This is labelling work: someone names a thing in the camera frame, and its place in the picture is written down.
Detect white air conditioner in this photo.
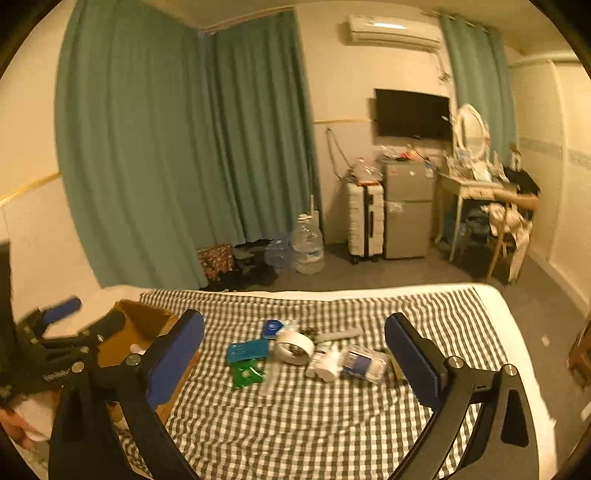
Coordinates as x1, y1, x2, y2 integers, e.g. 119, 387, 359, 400
347, 14, 444, 52

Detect black wall television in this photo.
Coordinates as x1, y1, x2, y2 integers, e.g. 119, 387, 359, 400
375, 89, 452, 141

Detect white oval mirror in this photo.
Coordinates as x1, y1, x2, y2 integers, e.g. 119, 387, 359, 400
451, 104, 490, 162

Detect light clothes on chair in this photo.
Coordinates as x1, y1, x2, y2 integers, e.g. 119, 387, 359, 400
482, 203, 532, 278

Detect green corner curtain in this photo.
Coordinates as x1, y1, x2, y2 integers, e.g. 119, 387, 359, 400
203, 9, 324, 246

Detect grey stick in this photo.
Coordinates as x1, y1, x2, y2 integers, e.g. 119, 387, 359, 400
316, 327, 363, 343

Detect patterned brown box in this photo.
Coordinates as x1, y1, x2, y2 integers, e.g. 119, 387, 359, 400
197, 244, 236, 280

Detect clear plastic bag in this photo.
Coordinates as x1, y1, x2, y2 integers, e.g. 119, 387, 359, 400
348, 157, 384, 185

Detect crushed plastic bottle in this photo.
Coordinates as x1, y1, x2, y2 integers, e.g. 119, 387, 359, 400
339, 348, 391, 384

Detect small clear water jug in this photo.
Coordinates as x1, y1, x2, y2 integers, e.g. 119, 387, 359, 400
265, 239, 296, 271

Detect small white bottle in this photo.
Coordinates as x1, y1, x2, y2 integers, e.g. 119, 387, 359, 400
307, 348, 342, 383

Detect small silver fridge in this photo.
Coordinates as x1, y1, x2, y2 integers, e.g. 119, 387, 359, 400
382, 159, 435, 260

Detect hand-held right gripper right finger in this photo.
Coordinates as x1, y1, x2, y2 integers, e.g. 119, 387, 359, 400
384, 313, 541, 480

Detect brown cardboard box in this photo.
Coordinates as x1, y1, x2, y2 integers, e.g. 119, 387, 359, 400
95, 299, 201, 423
390, 353, 409, 386

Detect large clear water jug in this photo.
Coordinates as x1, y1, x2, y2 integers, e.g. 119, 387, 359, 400
290, 213, 326, 275

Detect narrow green curtain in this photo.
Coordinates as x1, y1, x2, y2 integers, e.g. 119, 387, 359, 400
438, 11, 518, 162

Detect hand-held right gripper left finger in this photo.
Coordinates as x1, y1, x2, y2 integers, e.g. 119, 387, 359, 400
48, 309, 206, 480

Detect black cloth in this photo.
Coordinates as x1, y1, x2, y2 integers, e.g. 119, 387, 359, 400
503, 166, 541, 197

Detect wooden furniture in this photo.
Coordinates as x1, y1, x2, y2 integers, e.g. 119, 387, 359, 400
568, 318, 591, 379

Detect wide green curtain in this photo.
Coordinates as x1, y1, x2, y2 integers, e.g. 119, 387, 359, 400
55, 0, 209, 289

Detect white mattress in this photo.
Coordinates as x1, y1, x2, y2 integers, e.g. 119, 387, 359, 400
0, 281, 560, 480

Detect wall cable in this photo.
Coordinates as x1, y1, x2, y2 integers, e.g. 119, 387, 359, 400
325, 126, 352, 181

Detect white dressing table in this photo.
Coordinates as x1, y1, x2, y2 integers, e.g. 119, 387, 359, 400
436, 171, 509, 261

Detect wooden chair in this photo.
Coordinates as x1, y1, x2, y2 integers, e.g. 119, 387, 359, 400
487, 194, 541, 282

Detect clear plastic tube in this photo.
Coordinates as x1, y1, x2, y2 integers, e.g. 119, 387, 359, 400
259, 355, 280, 398

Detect person's left hand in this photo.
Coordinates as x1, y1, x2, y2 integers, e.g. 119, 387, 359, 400
0, 406, 34, 450

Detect white suitcase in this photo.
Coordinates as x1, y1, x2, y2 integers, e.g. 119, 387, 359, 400
347, 182, 385, 265

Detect blue flat packet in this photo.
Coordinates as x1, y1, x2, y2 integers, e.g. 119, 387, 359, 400
226, 340, 269, 365

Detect green flat packet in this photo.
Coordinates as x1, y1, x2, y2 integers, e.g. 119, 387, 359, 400
231, 361, 264, 389

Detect dark clothes pile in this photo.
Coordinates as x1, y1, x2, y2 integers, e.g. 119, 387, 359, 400
217, 237, 279, 288

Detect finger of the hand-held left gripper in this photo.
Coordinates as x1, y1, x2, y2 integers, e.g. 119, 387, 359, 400
25, 298, 83, 332
46, 313, 126, 357

